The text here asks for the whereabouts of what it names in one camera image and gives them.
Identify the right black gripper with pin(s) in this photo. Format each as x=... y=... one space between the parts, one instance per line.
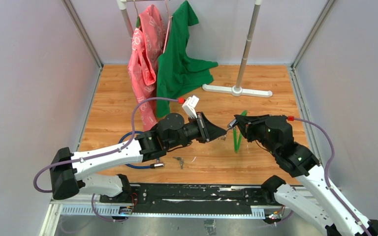
x=248 y=124

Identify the left circuit board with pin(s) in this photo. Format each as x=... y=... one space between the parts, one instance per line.
x=130 y=209

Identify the right circuit board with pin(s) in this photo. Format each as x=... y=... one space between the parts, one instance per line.
x=276 y=216

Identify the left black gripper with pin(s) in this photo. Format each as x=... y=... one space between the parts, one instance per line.
x=207 y=130

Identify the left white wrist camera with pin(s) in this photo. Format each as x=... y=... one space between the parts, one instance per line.
x=189 y=106

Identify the circuit board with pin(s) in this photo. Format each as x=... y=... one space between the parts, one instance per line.
x=130 y=209
x=276 y=216

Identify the green t-shirt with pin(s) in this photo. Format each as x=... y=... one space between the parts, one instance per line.
x=179 y=74

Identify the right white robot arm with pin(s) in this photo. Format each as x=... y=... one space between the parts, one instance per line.
x=333 y=214

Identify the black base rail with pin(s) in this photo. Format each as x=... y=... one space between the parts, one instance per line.
x=194 y=201

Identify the white clothes rack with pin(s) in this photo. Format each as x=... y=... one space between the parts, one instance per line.
x=237 y=89

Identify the blue cable lock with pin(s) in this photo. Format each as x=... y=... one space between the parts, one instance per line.
x=130 y=153

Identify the pink patterned garment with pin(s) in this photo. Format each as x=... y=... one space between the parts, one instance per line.
x=147 y=45

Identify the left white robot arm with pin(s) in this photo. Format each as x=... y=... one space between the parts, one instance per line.
x=75 y=172

